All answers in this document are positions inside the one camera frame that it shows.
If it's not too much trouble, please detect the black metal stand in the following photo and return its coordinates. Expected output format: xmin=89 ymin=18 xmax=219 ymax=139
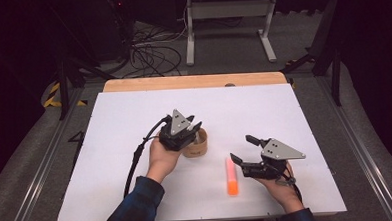
xmin=55 ymin=55 xmax=119 ymax=122
xmin=276 ymin=0 xmax=346 ymax=110

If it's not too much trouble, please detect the black computer tower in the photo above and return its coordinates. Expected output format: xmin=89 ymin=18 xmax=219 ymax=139
xmin=90 ymin=0 xmax=137 ymax=63

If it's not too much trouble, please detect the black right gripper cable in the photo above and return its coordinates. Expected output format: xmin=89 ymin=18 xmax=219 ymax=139
xmin=276 ymin=170 xmax=304 ymax=204

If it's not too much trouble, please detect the aluminium rail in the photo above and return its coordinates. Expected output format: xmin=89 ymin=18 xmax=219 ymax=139
xmin=0 ymin=86 xmax=92 ymax=221
xmin=316 ymin=72 xmax=392 ymax=221

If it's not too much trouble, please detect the bundle of black cables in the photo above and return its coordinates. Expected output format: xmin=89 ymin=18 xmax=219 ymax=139
xmin=126 ymin=22 xmax=184 ymax=78

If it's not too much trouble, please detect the wooden table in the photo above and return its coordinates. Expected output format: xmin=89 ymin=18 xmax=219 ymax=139
xmin=102 ymin=70 xmax=289 ymax=94

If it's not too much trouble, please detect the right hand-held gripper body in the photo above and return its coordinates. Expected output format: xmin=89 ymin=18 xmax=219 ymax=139
xmin=240 ymin=136 xmax=308 ymax=183

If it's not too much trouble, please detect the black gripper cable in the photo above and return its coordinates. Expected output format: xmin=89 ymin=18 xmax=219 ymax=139
xmin=276 ymin=170 xmax=304 ymax=204
xmin=119 ymin=114 xmax=176 ymax=199

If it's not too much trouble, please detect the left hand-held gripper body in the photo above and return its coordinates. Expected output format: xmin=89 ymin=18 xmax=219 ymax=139
xmin=157 ymin=108 xmax=198 ymax=153

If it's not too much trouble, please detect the pink and orange highlighter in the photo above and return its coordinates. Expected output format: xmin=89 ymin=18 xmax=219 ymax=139
xmin=225 ymin=156 xmax=240 ymax=197

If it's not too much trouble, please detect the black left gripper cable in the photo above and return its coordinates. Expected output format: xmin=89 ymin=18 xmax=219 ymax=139
xmin=119 ymin=114 xmax=176 ymax=199

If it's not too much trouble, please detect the person's right hand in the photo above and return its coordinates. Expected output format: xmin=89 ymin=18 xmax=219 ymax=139
xmin=253 ymin=161 xmax=306 ymax=215

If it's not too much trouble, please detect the white metal stand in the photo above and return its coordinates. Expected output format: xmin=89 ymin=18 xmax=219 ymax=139
xmin=183 ymin=0 xmax=281 ymax=67

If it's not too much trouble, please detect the person's left hand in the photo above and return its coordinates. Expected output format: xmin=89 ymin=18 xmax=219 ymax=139
xmin=144 ymin=135 xmax=185 ymax=185

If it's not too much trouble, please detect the round wooden cup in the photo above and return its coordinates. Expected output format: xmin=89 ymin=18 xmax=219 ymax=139
xmin=180 ymin=127 xmax=210 ymax=159

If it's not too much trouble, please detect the white board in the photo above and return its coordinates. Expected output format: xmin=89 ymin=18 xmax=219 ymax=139
xmin=50 ymin=81 xmax=348 ymax=221

